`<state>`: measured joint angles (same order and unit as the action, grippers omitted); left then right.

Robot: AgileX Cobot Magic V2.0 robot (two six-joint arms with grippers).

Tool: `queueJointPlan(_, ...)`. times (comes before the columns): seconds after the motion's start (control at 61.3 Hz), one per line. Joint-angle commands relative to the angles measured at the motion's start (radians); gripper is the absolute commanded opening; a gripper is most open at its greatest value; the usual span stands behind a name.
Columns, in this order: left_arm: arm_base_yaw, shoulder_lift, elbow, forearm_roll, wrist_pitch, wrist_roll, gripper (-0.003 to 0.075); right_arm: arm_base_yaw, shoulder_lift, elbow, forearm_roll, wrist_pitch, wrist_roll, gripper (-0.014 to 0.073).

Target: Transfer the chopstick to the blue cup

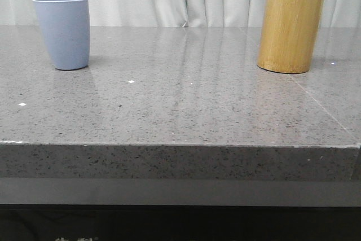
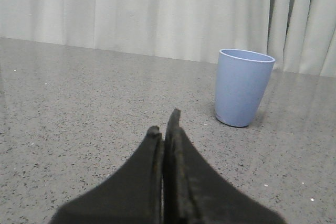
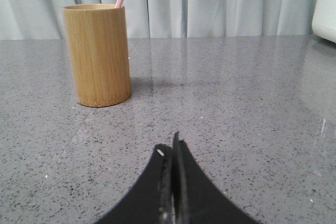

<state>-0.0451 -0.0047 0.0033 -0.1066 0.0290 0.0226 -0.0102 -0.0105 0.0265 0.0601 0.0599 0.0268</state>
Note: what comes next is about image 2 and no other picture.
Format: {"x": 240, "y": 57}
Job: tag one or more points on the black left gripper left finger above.
{"x": 133, "y": 194}

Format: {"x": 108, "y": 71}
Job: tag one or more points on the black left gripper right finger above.
{"x": 195, "y": 193}

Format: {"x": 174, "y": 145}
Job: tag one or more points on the blue plastic cup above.
{"x": 241, "y": 80}

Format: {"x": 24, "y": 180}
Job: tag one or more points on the white curtain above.
{"x": 299, "y": 34}

